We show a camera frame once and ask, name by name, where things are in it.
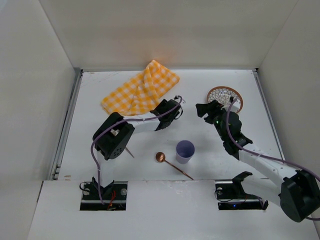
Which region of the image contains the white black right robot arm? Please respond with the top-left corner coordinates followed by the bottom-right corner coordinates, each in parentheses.
top-left (195, 97), bottom-right (320, 223)

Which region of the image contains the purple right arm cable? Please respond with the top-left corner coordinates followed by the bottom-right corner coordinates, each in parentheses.
top-left (226, 97), bottom-right (320, 221)

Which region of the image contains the copper spoon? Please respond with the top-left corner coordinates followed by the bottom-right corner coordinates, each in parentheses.
top-left (155, 152), bottom-right (194, 180)

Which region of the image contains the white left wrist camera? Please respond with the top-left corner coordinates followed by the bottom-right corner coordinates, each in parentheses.
top-left (174, 95), bottom-right (186, 106)

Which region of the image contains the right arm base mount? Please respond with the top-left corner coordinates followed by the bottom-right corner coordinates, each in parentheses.
top-left (214, 180), bottom-right (269, 211)

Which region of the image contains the aluminium table rail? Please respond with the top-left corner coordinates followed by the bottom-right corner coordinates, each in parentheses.
top-left (252, 68), bottom-right (283, 154)
top-left (47, 67), bottom-right (83, 180)

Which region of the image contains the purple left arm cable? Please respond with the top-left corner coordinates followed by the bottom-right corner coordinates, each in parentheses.
top-left (90, 94), bottom-right (183, 206)

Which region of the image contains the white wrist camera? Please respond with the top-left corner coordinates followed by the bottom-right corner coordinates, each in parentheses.
top-left (223, 99), bottom-right (241, 113)
top-left (174, 95), bottom-right (186, 106)

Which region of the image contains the lilac plastic cup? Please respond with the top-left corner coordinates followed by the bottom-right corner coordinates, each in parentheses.
top-left (175, 140), bottom-right (195, 164)

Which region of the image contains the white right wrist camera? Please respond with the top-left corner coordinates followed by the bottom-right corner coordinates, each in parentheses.
top-left (223, 99), bottom-right (241, 113)

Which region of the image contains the yellow white checkered cloth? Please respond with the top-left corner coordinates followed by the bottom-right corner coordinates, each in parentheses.
top-left (101, 60), bottom-right (180, 116)

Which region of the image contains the copper fork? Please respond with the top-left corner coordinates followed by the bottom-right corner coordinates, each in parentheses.
top-left (125, 147), bottom-right (135, 158)

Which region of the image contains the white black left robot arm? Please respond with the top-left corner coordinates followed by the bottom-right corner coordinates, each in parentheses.
top-left (90, 95), bottom-right (185, 190)

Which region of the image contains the floral patterned ceramic plate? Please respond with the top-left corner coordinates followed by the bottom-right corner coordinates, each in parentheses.
top-left (206, 86), bottom-right (243, 114)

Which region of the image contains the right aluminium table rail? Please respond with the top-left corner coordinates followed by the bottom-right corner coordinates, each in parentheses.
top-left (252, 68), bottom-right (283, 154)

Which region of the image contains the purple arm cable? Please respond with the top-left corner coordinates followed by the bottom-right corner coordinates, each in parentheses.
top-left (90, 94), bottom-right (183, 206)
top-left (226, 97), bottom-right (320, 221)

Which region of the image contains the left aluminium table rail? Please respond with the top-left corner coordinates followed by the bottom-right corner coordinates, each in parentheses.
top-left (47, 67), bottom-right (83, 180)

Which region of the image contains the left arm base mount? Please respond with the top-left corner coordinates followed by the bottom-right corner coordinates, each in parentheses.
top-left (79, 181), bottom-right (128, 212)

